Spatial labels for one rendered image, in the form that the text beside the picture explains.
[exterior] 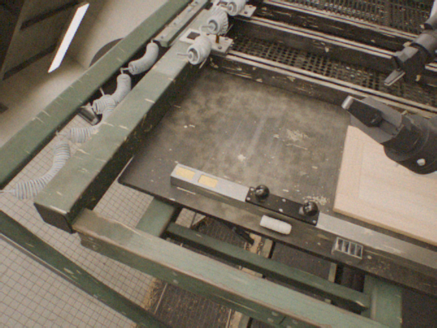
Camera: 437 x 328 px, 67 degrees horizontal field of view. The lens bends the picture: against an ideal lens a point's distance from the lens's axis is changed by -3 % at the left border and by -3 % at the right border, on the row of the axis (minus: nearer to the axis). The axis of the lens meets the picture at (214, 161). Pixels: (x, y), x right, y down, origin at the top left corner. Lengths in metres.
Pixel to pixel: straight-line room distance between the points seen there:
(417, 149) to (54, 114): 1.30
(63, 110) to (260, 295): 1.11
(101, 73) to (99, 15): 5.90
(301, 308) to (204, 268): 0.23
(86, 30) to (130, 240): 7.17
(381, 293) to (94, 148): 0.85
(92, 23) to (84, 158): 6.85
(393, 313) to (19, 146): 1.33
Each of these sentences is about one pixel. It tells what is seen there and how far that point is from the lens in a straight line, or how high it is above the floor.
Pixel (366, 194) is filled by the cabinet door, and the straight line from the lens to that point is 1.09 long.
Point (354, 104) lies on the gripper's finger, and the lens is 0.57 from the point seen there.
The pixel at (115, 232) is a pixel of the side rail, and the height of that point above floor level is 1.75.
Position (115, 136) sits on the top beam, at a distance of 1.00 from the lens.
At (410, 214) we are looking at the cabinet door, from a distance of 1.12.
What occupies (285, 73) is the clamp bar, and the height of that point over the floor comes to 1.56.
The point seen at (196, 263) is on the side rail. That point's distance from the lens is 0.82.
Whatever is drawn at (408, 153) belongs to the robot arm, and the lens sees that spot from 0.64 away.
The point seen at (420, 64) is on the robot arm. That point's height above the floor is 1.33.
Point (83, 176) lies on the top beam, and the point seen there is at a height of 1.89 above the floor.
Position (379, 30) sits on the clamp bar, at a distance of 1.85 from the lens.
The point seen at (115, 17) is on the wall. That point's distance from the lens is 7.41.
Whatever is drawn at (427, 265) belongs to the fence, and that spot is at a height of 1.10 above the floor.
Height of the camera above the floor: 1.87
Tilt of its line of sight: 14 degrees down
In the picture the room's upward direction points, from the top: 51 degrees counter-clockwise
